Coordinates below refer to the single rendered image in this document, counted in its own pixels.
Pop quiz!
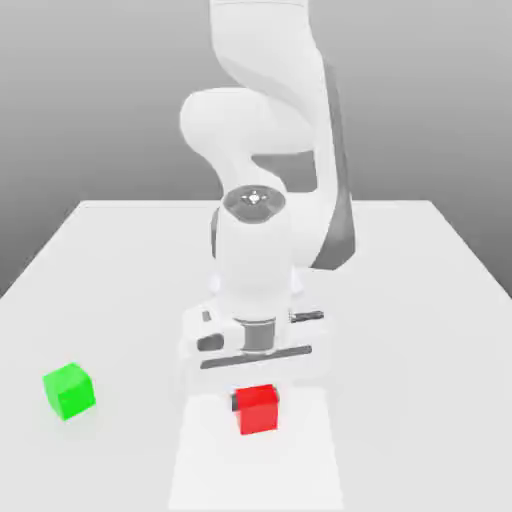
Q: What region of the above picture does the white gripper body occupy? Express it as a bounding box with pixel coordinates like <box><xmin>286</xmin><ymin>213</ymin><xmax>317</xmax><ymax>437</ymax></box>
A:
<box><xmin>184</xmin><ymin>344</ymin><xmax>330</xmax><ymax>388</ymax></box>

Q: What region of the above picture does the small green cube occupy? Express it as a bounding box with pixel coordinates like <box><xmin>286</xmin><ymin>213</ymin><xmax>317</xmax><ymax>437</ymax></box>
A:
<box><xmin>42</xmin><ymin>362</ymin><xmax>97</xmax><ymax>422</ymax></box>

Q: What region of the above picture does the small red cube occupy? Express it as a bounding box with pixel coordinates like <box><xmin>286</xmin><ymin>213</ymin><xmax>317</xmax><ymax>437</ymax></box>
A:
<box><xmin>234</xmin><ymin>384</ymin><xmax>280</xmax><ymax>436</ymax></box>

